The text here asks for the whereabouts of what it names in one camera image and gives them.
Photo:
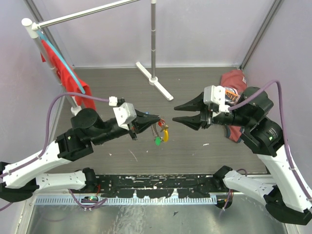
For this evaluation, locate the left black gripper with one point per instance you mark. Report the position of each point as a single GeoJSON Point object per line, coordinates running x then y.
{"type": "Point", "coordinates": [143, 121]}

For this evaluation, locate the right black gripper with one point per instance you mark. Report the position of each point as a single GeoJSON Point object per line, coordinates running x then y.
{"type": "Point", "coordinates": [196, 103]}

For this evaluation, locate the large keyring with yellow handle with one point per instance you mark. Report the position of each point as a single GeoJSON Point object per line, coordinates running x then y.
{"type": "Point", "coordinates": [160, 134]}

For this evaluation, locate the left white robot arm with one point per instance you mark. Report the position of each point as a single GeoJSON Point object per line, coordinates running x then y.
{"type": "Point", "coordinates": [23, 178]}

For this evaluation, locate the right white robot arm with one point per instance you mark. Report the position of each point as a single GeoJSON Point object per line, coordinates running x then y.
{"type": "Point", "coordinates": [287, 199]}

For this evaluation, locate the folded maroon t-shirt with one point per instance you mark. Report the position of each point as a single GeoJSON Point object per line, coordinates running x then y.
{"type": "Point", "coordinates": [234, 83]}

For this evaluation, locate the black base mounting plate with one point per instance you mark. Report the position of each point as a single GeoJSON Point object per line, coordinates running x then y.
{"type": "Point", "coordinates": [155, 186]}

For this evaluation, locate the red shirt on hanger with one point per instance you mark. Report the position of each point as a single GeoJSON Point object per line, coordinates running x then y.
{"type": "Point", "coordinates": [66, 80]}

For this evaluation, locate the blue clothes hanger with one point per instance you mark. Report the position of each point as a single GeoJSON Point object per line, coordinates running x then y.
{"type": "Point", "coordinates": [62, 60]}

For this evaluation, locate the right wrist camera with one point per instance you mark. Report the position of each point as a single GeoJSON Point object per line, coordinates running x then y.
{"type": "Point", "coordinates": [214, 98]}

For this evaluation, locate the slotted cable duct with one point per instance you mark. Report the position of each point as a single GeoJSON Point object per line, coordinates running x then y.
{"type": "Point", "coordinates": [173, 200]}

